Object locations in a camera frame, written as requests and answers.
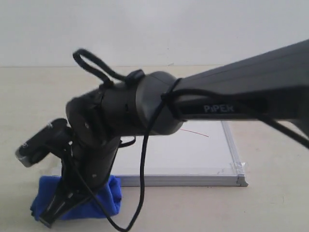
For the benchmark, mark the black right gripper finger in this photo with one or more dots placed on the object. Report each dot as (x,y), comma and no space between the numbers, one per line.
(73,205)

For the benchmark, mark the blue cloth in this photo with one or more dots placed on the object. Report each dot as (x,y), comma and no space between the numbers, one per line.
(110,196)

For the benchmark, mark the clear tape front right corner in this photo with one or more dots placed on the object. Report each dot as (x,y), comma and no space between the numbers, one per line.
(239,167)

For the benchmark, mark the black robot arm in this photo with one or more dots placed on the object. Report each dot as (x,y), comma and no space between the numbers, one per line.
(272,87)

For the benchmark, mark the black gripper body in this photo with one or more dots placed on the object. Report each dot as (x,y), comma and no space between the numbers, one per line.
(85,168)

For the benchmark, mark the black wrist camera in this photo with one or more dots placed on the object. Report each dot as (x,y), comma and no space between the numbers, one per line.
(41,142)

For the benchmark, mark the white whiteboard with aluminium frame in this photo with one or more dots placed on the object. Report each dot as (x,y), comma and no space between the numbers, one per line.
(198,154)

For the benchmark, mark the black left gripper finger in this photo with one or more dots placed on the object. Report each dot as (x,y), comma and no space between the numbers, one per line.
(59,204)

